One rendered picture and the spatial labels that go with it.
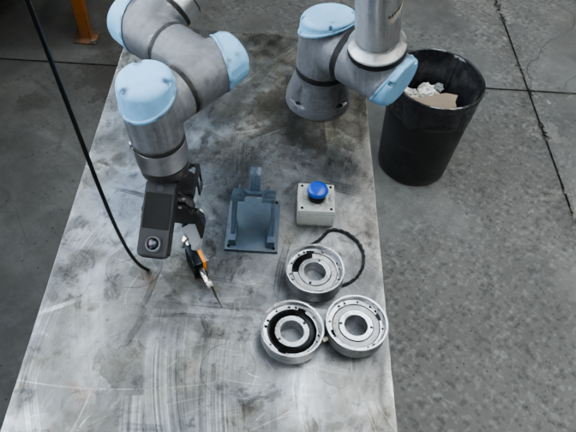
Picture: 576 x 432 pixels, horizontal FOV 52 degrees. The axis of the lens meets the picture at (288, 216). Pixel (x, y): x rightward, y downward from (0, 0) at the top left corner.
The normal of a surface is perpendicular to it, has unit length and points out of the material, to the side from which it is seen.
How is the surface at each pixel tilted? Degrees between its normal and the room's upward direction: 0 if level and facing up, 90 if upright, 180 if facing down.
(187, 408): 0
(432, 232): 0
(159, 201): 34
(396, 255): 0
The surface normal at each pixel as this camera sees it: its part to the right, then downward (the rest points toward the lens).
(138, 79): 0.00, -0.59
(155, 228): -0.01, -0.09
